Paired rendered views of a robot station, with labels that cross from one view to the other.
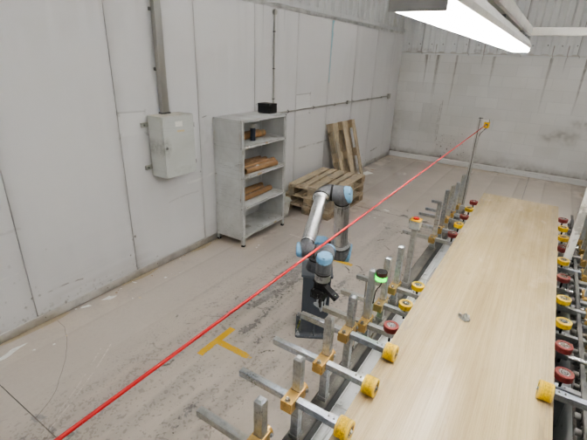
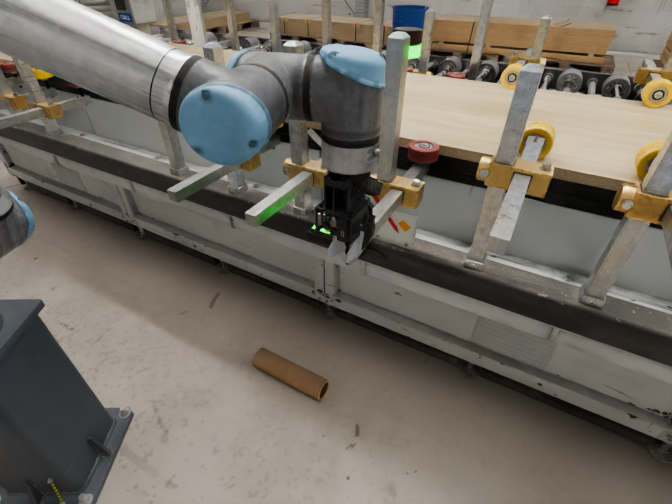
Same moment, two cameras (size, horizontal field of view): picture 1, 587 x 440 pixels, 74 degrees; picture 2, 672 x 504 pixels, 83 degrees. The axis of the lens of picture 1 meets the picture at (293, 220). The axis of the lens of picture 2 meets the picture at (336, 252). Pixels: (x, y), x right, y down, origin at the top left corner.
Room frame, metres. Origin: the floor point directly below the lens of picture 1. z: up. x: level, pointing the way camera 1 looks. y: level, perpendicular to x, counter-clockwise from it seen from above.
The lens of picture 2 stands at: (2.01, 0.39, 1.29)
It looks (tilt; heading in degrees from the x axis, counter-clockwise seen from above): 38 degrees down; 267
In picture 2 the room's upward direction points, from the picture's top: straight up
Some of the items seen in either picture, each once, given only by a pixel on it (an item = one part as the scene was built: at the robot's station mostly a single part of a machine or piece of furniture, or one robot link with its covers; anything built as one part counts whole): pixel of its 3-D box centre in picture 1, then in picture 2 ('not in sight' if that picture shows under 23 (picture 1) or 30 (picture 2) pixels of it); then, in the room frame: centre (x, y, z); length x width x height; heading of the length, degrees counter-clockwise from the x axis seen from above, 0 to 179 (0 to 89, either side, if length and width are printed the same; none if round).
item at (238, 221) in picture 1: (252, 176); not in sight; (4.88, 0.56, 0.78); 0.90 x 0.45 x 1.55; 148
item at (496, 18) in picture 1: (498, 32); not in sight; (1.89, -0.86, 2.34); 2.40 x 0.12 x 0.08; 148
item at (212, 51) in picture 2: (397, 278); (228, 135); (2.27, -0.70, 0.88); 0.03 x 0.03 x 0.48; 58
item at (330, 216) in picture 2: (320, 288); (345, 200); (1.96, -0.17, 0.97); 0.09 x 0.08 x 0.12; 58
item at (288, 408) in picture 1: (294, 395); not in sight; (1.19, -0.03, 0.95); 0.13 x 0.06 x 0.05; 148
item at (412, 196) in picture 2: (365, 322); (394, 188); (1.82, -0.43, 0.85); 0.13 x 0.06 x 0.05; 148
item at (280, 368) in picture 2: not in sight; (290, 373); (2.14, -0.47, 0.04); 0.30 x 0.08 x 0.08; 148
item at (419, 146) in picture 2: (390, 333); (421, 164); (1.73, -0.55, 0.85); 0.08 x 0.08 x 0.11
